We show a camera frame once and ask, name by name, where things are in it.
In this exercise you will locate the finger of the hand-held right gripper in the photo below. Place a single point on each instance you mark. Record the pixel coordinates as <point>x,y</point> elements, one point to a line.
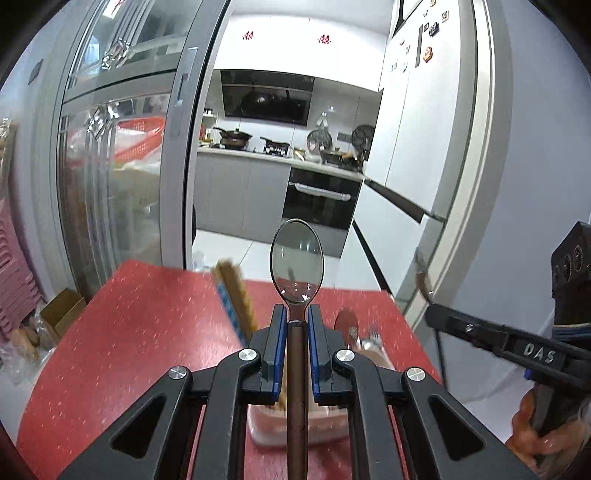
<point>485,334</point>

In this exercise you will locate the black built-in oven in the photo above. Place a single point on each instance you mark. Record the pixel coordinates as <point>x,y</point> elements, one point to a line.
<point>318,198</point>

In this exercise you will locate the black wok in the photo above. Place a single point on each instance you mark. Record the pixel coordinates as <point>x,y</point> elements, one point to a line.
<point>233,136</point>

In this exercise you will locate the stack of pink plastic stools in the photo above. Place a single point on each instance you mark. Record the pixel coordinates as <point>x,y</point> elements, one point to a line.
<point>16,286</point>

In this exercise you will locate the white refrigerator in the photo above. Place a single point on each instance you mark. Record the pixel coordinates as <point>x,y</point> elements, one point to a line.
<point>415,138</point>

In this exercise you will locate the grey kitchen cabinet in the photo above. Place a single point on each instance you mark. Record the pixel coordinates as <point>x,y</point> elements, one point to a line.
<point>240,198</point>

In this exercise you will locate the bag of potatoes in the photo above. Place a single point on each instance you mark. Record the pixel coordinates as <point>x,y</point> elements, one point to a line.
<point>27,341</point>

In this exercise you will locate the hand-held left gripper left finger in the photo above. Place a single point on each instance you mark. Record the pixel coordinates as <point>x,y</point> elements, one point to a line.
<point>278,350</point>

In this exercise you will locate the person's right hand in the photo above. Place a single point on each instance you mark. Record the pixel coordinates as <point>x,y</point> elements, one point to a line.
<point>521,434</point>

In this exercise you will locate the white wall cabinets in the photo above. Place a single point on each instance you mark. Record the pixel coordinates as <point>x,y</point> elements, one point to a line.
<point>300,55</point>

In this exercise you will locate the glass sliding door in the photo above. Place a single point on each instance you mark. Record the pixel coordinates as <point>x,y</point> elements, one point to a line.
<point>115,161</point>

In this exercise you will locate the wall light switch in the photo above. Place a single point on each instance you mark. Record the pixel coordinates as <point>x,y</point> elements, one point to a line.
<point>35,71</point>

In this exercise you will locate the beige utensil holder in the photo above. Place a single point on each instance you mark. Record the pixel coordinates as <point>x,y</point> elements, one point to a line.
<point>272,427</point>

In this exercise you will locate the red plastic basket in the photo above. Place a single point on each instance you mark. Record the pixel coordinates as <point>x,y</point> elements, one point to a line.
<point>138,138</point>

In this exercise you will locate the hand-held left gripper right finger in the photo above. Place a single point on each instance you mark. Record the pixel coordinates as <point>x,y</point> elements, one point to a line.
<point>315,350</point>

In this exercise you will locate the black range hood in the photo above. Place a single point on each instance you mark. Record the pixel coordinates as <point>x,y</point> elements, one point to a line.
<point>268,97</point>

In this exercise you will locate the black frying pan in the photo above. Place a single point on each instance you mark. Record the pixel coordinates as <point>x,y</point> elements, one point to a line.
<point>274,146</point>

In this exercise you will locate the cardboard box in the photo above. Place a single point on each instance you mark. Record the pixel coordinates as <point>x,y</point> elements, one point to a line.
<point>60,314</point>

